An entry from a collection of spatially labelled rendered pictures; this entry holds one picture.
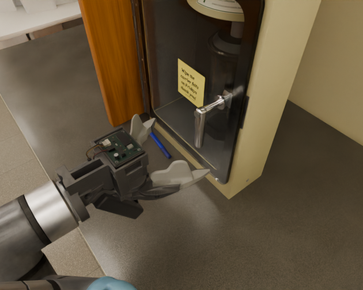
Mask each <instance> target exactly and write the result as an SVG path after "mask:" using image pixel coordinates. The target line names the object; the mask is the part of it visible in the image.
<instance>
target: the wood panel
mask: <svg viewBox="0 0 363 290"><path fill-rule="evenodd" d="M78 3H79V6H80V11H81V15H82V19H83V22H84V26H85V30H86V35H87V38H88V42H89V46H90V50H91V53H92V58H93V62H94V66H95V69H96V74H97V78H98V80H99V85H100V89H101V93H102V96H103V101H104V105H105V109H106V112H107V116H108V121H109V123H110V124H111V125H112V126H113V127H116V126H118V125H120V124H122V123H124V122H126V121H128V120H130V119H132V118H133V116H134V115H135V114H138V115H141V114H143V113H144V107H143V98H142V89H141V80H140V74H139V66H138V57H137V48H136V43H135V34H134V25H133V16H132V11H131V2H130V0H78Z"/></svg>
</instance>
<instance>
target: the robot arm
mask: <svg viewBox="0 0 363 290"><path fill-rule="evenodd" d="M155 123H156V118H153V119H150V120H148V121H146V122H144V123H142V121H141V119H140V117H139V115H138V114H135V115H134V116H133V118H132V120H131V131H130V133H128V132H127V131H126V130H125V129H123V127H122V126H120V127H118V128H116V129H114V130H112V131H110V132H108V133H106V134H104V135H102V136H100V137H98V138H96V139H94V140H92V141H90V143H91V145H92V148H90V149H89V150H88V151H87V152H86V156H87V157H88V155H87V153H88V152H89V151H90V150H92V149H93V152H94V156H93V158H92V159H91V158H89V157H88V159H87V161H86V162H84V163H82V164H80V165H78V166H76V167H74V168H72V169H70V170H68V169H67V167H66V166H65V165H62V166H60V167H58V168H57V169H55V171H56V173H57V175H58V178H57V182H55V181H54V180H50V181H48V182H46V183H44V184H42V185H40V186H38V187H37V188H34V189H32V190H31V191H29V192H27V193H25V194H23V195H21V196H19V197H17V198H15V199H13V200H12V201H10V202H8V203H6V204H4V205H2V206H0V290H137V289H136V287H134V286H133V285H132V284H130V283H128V282H126V281H123V280H116V279H115V278H113V277H110V276H104V277H100V278H96V277H79V276H63V275H57V273H56V271H55V270H54V268H53V267H52V265H51V264H50V262H49V260H48V259H47V257H46V255H45V254H44V253H43V252H42V251H41V249H43V248H44V247H46V246H47V245H49V244H50V243H52V242H55V241H56V240H58V239H59V238H61V237H63V236H64V235H66V234H67V233H69V232H70V231H73V230H74V229H75V228H77V227H78V226H79V221H81V222H84V221H85V220H87V219H88V218H90V215H89V213H88V211H87V209H86V206H87V205H89V204H90V203H92V204H93V205H94V207H95V208H96V209H100V210H103V211H107V212H110V213H114V214H117V215H120V216H124V217H127V218H131V219H136V218H137V217H138V216H139V215H140V214H141V213H142V212H143V208H142V207H141V205H140V204H139V202H138V200H157V199H161V198H163V197H166V196H169V195H171V194H174V193H176V192H178V191H179V190H181V189H184V188H186V187H188V186H190V185H192V184H194V183H196V182H198V181H199V180H201V179H202V178H203V177H205V176H206V175H208V174H209V173H210V168H208V169H196V170H194V171H191V170H190V167H189V165H188V163H187V162H186V161H183V160H178V161H174V162H172V163H171V165H170V166H169V168H167V169H165V170H157V171H154V172H152V173H151V174H150V179H151V180H150V181H147V180H146V179H147V178H148V177H149V172H148V170H147V166H148V165H149V158H148V153H145V150H144V149H143V148H142V144H143V142H144V141H146V140H147V139H148V135H149V134H150V133H151V132H153V130H154V126H155ZM113 133H114V134H113ZM111 134H112V135H111Z"/></svg>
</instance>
